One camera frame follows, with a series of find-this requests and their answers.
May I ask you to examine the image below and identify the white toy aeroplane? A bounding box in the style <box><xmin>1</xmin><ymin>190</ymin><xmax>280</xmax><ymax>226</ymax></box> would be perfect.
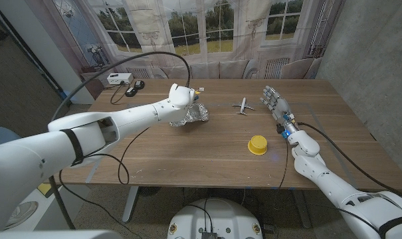
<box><xmin>232</xmin><ymin>97</ymin><xmax>255</xmax><ymax>116</ymax></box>

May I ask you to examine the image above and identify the blue chair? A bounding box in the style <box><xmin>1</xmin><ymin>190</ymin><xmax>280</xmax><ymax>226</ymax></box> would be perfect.
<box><xmin>0</xmin><ymin>127</ymin><xmax>22</xmax><ymax>150</ymax></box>

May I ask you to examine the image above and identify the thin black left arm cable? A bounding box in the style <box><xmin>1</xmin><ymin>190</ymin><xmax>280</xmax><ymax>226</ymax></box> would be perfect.
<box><xmin>59</xmin><ymin>127</ymin><xmax>151</xmax><ymax>239</ymax></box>

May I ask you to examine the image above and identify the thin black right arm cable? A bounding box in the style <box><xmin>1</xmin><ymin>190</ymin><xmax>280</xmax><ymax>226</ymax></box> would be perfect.
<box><xmin>278</xmin><ymin>137</ymin><xmax>290</xmax><ymax>192</ymax></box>

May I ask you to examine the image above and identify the aluminum foil sheet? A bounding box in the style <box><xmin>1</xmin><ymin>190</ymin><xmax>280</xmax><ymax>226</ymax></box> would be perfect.
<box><xmin>169</xmin><ymin>102</ymin><xmax>210</xmax><ymax>128</ymax></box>

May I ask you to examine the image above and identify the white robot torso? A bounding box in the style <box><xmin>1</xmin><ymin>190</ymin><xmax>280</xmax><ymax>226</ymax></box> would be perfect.
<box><xmin>167</xmin><ymin>198</ymin><xmax>264</xmax><ymax>239</ymax></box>

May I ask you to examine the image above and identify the printed window backdrop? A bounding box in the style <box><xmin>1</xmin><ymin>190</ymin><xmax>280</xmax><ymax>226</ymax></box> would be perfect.
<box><xmin>24</xmin><ymin>0</ymin><xmax>346</xmax><ymax>100</ymax></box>

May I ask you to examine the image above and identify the yellow plastic lid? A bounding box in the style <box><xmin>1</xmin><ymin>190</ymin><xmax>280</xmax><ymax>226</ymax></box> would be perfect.
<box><xmin>247</xmin><ymin>134</ymin><xmax>268</xmax><ymax>156</ymax></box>

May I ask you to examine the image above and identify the grey table leg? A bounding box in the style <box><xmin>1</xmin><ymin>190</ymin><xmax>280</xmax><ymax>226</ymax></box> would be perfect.
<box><xmin>122</xmin><ymin>185</ymin><xmax>140</xmax><ymax>223</ymax></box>
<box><xmin>292</xmin><ymin>189</ymin><xmax>313</xmax><ymax>229</ymax></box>

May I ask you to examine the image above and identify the yellow and black floor object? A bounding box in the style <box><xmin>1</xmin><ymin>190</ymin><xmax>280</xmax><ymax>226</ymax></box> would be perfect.
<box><xmin>37</xmin><ymin>182</ymin><xmax>60</xmax><ymax>197</ymax></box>

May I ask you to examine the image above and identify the black adapter cable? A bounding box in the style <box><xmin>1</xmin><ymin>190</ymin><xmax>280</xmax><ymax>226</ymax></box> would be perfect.
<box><xmin>104</xmin><ymin>82</ymin><xmax>132</xmax><ymax>106</ymax></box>

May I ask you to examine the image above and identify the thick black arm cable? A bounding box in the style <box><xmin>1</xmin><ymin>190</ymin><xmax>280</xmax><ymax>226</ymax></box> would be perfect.
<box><xmin>296</xmin><ymin>121</ymin><xmax>402</xmax><ymax>204</ymax></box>
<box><xmin>47</xmin><ymin>51</ymin><xmax>191</xmax><ymax>230</ymax></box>

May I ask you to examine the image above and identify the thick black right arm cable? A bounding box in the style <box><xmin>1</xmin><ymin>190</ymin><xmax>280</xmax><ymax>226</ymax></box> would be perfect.
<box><xmin>296</xmin><ymin>121</ymin><xmax>402</xmax><ymax>204</ymax></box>

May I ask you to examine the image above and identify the white power strip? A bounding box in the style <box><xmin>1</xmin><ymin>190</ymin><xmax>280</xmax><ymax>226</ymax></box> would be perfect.
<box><xmin>106</xmin><ymin>72</ymin><xmax>134</xmax><ymax>86</ymax></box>

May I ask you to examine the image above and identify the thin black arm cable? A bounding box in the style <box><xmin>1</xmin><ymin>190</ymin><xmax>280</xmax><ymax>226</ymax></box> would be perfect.
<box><xmin>278</xmin><ymin>137</ymin><xmax>290</xmax><ymax>192</ymax></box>
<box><xmin>59</xmin><ymin>127</ymin><xmax>151</xmax><ymax>239</ymax></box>

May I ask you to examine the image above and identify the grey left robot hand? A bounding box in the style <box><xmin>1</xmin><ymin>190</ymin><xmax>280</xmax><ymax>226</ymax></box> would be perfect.
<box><xmin>188</xmin><ymin>95</ymin><xmax>202</xmax><ymax>109</ymax></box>

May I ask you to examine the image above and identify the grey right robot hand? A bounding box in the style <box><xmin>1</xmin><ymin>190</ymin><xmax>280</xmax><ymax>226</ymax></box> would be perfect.
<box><xmin>260</xmin><ymin>85</ymin><xmax>300</xmax><ymax>137</ymax></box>

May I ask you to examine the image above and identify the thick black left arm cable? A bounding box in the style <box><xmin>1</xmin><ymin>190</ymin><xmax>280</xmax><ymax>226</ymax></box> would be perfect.
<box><xmin>47</xmin><ymin>51</ymin><xmax>191</xmax><ymax>230</ymax></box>

